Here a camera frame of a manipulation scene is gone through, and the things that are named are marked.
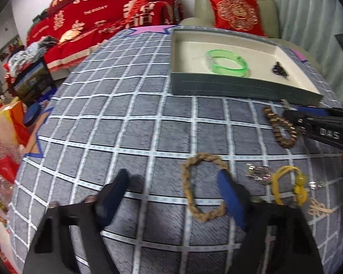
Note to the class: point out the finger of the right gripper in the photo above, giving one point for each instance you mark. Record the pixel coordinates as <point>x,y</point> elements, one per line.
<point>290,111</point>

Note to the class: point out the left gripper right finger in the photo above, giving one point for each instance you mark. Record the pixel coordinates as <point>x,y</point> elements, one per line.
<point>236,197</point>

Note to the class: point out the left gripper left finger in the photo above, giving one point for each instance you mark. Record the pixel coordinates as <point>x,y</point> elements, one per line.
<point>110,197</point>

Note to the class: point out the green translucent bangle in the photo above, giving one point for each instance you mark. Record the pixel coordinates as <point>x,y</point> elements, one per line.
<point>224,62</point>

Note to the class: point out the silver pink charm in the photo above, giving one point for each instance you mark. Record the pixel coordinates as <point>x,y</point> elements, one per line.
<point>261,174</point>

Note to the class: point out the black hair clip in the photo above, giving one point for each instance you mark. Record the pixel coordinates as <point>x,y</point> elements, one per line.
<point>279,70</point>

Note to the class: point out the small silver earring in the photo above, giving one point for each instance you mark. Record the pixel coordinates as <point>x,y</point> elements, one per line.
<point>314,185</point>

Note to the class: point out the grey grid tablecloth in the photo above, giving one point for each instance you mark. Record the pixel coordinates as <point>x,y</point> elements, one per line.
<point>116,110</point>

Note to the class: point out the pale green curtain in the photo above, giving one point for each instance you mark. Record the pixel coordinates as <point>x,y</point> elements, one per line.
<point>313,25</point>

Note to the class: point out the grey-green tray box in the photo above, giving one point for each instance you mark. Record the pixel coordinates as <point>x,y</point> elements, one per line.
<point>190,75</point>

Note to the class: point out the blue lid jar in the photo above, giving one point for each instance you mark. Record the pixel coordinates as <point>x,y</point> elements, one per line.
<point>33,112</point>

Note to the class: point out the red embroidered cushion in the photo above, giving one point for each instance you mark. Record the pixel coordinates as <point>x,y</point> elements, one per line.
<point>238,15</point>

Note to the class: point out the orange gift bag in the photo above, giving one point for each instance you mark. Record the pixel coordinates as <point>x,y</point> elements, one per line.
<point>12,129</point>

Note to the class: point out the green armchair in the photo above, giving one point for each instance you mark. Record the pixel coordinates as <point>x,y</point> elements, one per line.
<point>204,17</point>

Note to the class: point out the landscape picture box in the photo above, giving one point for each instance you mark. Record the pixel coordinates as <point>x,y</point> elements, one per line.
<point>33,82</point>

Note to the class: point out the grey crumpled clothes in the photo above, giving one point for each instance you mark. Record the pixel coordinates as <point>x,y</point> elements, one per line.
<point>32,53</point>

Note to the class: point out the gold stuffed ornament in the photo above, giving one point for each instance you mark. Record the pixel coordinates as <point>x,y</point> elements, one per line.
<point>70,35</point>

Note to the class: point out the red sofa cover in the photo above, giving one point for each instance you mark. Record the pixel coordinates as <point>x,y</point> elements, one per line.
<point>100,19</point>

